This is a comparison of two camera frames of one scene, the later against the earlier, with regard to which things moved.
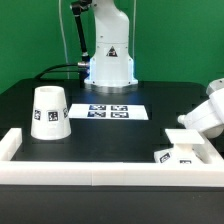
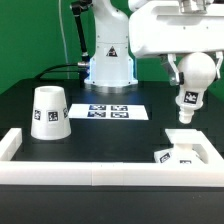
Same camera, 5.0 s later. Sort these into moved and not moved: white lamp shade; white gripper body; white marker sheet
Moved: white gripper body
Not moved: white lamp shade; white marker sheet
